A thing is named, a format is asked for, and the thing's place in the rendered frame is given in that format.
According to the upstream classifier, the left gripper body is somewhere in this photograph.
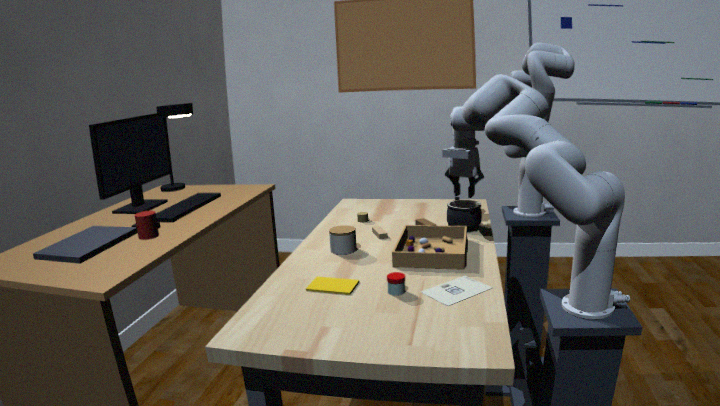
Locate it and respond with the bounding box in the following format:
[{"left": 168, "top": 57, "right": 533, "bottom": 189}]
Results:
[{"left": 449, "top": 146, "right": 480, "bottom": 178}]

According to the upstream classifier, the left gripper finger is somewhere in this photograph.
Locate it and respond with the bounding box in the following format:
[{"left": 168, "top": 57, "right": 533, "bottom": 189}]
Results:
[
  {"left": 445, "top": 168, "right": 460, "bottom": 197},
  {"left": 468, "top": 166, "right": 484, "bottom": 198}
]

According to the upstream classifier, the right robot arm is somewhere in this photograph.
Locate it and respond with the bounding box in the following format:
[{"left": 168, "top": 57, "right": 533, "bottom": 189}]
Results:
[{"left": 503, "top": 43, "right": 575, "bottom": 218}]

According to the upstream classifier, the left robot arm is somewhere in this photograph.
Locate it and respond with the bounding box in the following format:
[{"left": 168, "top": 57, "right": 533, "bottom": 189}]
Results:
[{"left": 442, "top": 74, "right": 630, "bottom": 319}]

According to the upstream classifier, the white recipe card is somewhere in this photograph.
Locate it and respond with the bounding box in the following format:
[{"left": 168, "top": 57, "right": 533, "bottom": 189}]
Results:
[{"left": 421, "top": 276, "right": 493, "bottom": 306}]

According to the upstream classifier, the grey round pot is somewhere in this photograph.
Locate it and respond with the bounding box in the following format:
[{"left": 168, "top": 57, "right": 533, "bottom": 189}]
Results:
[{"left": 447, "top": 197, "right": 482, "bottom": 232}]

